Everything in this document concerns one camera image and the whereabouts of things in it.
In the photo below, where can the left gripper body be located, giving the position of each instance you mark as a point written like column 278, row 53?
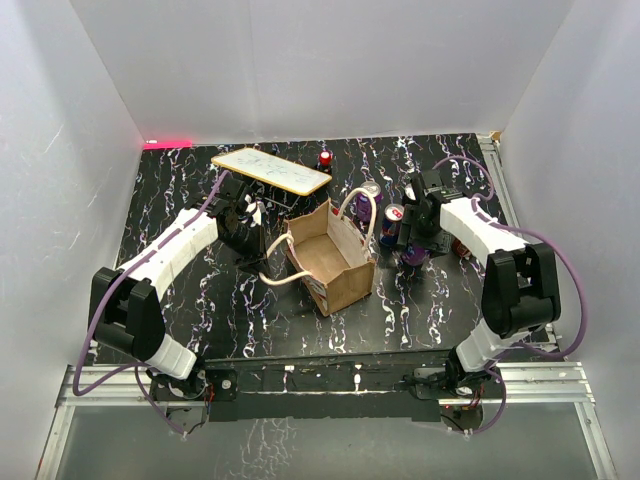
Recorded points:
column 247, row 246

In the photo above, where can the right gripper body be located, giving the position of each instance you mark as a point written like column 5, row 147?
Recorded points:
column 422, row 234

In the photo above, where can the blue energy drink can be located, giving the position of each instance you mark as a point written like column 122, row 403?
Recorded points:
column 391, row 223

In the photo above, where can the purple drink can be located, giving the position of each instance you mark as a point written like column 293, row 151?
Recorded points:
column 415, row 253
column 363, row 203

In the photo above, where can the black drink can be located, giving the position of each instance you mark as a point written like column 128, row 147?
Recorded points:
column 408, row 195

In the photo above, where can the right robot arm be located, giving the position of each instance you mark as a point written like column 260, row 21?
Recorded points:
column 520, row 289

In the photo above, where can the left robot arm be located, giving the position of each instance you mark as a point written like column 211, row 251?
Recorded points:
column 125, row 303

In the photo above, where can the white tablet with stand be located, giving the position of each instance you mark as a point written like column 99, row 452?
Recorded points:
column 279, row 182

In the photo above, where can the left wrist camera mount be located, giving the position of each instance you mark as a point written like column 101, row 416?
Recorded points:
column 254, row 212

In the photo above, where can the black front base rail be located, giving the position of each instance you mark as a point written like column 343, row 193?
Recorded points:
column 403, row 384

